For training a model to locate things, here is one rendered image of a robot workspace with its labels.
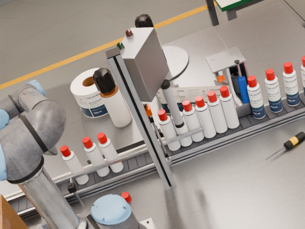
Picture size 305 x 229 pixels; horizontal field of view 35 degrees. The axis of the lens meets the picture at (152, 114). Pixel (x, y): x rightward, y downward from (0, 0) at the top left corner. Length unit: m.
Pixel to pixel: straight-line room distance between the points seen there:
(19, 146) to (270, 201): 0.95
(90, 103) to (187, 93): 0.51
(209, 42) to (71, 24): 2.86
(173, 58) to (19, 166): 1.37
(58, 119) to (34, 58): 3.64
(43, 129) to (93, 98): 1.01
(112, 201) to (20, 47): 3.86
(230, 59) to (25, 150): 0.97
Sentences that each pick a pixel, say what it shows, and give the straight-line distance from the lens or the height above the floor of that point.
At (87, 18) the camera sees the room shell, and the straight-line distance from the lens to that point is 5.21.
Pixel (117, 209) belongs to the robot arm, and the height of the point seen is 1.16.
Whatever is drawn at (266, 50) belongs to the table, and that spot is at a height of 0.83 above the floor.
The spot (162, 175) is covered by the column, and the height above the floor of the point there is 0.92.
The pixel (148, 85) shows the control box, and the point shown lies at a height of 1.35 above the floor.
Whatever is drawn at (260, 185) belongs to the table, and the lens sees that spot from 1.89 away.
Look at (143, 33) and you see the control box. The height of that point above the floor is 1.47.
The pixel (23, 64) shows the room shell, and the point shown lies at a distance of 4.96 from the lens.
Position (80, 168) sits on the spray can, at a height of 0.96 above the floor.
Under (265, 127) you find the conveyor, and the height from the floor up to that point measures 0.86.
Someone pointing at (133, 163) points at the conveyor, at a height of 0.88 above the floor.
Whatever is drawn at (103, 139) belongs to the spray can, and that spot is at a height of 1.07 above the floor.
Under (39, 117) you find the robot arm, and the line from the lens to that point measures 1.31.
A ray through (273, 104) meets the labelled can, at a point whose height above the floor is 0.93.
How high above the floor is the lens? 2.30
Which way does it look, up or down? 39 degrees down
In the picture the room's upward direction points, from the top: 22 degrees counter-clockwise
